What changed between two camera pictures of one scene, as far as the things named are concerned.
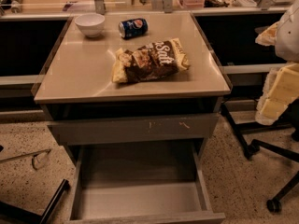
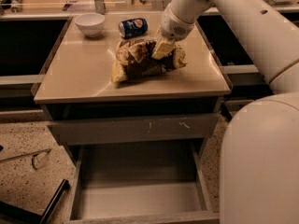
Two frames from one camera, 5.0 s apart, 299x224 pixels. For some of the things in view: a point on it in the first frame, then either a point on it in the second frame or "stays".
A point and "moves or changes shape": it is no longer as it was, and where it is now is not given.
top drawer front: [135, 129] stays
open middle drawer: [161, 182] stays
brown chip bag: [150, 61] moves or changes shape
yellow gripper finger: [267, 36] → [172, 28]
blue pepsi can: [133, 28] stays
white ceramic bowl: [92, 23] stays
